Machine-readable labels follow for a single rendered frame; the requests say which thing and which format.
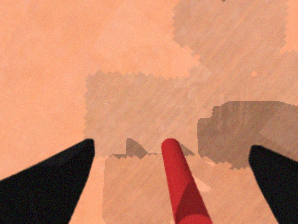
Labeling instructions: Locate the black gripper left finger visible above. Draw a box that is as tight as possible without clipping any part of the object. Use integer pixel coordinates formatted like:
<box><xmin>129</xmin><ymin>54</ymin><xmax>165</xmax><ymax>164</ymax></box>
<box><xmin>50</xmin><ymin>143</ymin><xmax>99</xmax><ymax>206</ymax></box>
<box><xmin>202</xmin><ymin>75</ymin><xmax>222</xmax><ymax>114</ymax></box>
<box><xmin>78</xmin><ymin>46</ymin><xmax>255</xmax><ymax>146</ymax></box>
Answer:
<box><xmin>0</xmin><ymin>138</ymin><xmax>95</xmax><ymax>224</ymax></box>

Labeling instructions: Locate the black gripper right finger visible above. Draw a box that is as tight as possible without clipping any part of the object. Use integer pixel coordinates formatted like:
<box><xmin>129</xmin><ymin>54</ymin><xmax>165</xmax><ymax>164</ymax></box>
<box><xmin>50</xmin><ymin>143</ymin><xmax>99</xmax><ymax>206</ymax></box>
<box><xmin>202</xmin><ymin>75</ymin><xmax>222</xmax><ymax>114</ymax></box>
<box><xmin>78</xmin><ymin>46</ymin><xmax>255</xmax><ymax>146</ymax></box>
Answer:
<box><xmin>248</xmin><ymin>145</ymin><xmax>298</xmax><ymax>224</ymax></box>

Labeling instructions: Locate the red peg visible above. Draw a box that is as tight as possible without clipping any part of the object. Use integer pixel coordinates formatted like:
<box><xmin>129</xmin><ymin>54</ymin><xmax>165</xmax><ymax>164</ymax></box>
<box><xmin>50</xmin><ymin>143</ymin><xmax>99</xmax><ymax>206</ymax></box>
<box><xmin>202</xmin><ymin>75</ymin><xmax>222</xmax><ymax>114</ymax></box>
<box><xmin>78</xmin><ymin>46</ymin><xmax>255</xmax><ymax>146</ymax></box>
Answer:
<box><xmin>161</xmin><ymin>138</ymin><xmax>212</xmax><ymax>224</ymax></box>

